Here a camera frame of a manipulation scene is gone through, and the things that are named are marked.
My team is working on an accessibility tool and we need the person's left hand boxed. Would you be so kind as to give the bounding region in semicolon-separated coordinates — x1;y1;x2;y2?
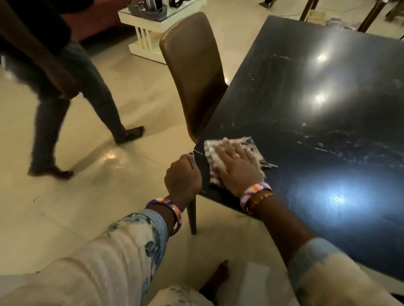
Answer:
164;152;202;210

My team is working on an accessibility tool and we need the person's right hand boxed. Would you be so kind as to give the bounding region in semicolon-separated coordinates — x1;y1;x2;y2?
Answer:
212;137;264;198

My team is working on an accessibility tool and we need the striped cloth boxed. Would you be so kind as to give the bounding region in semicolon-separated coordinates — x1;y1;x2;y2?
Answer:
203;136;279;188

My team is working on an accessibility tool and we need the brown chair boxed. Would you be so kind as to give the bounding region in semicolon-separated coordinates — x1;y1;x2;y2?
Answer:
159;11;229;144

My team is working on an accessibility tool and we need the person's right forearm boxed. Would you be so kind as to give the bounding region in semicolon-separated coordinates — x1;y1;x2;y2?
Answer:
252;197;404;306

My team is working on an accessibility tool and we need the person's right foot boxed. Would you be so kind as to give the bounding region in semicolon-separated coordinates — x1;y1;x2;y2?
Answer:
200;259;230;305

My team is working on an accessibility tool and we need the person's floral cream garment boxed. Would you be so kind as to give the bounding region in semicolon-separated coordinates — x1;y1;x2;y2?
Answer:
148;285;215;306

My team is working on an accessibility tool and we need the white purple bangle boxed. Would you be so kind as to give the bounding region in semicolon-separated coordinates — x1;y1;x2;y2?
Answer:
239;182;273;210

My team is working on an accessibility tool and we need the orange purple bangle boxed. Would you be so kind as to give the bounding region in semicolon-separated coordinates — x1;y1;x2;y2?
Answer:
145;198;183;236

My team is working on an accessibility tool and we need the black table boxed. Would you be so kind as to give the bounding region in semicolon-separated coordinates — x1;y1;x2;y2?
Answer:
186;15;404;283

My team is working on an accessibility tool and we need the white coffee table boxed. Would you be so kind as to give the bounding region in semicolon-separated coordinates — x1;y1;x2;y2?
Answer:
117;0;208;65

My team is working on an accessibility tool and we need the grey tray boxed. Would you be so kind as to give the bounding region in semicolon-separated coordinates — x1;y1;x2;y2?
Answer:
128;1;168;22

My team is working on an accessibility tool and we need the wooden beige armchair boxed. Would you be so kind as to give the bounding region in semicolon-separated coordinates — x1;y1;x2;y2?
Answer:
299;0;389;34

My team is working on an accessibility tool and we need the wooden stool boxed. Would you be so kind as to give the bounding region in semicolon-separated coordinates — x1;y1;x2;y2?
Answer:
385;0;404;22

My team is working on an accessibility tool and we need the red yellow thread bracelet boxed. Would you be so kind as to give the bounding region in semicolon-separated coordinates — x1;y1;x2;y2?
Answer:
245;193;274;216

